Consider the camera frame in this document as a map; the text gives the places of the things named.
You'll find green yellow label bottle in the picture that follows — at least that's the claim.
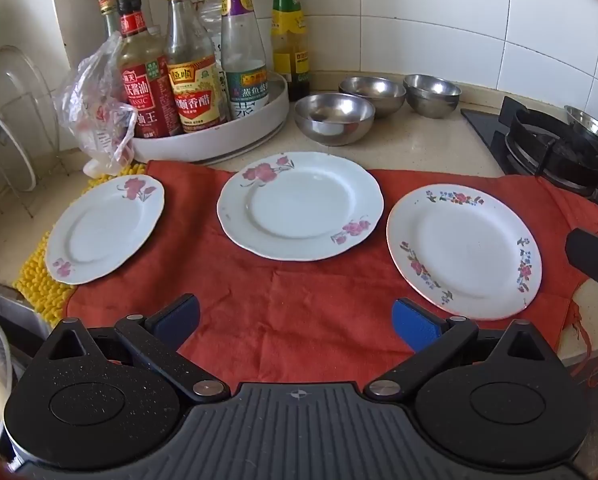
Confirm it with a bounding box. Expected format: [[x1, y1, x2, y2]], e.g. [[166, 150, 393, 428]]
[[271, 0, 310, 102]]

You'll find red cloth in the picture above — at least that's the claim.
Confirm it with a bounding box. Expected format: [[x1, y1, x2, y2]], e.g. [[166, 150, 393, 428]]
[[66, 162, 598, 386]]

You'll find black gas stove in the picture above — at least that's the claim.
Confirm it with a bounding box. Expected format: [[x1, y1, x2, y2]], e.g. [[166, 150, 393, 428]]
[[461, 96, 598, 205]]

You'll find red label soy sauce bottle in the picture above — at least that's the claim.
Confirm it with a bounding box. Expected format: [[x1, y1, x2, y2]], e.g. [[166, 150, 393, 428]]
[[118, 0, 182, 139]]

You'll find white floral plate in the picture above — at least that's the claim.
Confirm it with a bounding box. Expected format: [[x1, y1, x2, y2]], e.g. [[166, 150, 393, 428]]
[[217, 152, 384, 262], [386, 183, 542, 321], [45, 174, 165, 285]]

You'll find purple label clear bottle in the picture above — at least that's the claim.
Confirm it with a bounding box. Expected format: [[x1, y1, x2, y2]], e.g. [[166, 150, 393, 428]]
[[221, 0, 269, 119]]

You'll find yellow cap vinegar bottle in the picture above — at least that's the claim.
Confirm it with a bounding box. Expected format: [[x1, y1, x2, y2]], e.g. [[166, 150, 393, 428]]
[[165, 0, 229, 133]]

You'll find white rotating condiment rack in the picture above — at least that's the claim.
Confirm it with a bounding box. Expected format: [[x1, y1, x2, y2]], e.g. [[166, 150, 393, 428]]
[[94, 0, 292, 165]]

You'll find steel basin on stove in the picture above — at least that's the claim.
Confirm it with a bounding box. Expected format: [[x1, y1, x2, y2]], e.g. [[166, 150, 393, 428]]
[[564, 105, 598, 151]]

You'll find yellow chenille mat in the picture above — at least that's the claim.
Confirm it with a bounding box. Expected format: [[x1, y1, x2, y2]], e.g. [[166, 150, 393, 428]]
[[12, 162, 146, 328]]

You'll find wire dish rack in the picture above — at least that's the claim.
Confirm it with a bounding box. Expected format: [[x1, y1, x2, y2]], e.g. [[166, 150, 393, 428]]
[[0, 91, 67, 211]]

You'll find steel bowl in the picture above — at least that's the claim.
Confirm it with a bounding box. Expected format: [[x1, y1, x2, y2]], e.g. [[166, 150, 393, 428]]
[[403, 74, 462, 119], [293, 92, 375, 146], [338, 76, 405, 118]]

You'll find dark bottle behind soy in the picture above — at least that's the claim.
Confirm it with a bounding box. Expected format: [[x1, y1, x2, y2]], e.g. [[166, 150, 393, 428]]
[[99, 0, 121, 38]]

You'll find clear plastic bag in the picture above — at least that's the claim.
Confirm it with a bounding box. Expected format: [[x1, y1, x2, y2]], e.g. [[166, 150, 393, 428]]
[[54, 32, 138, 179]]

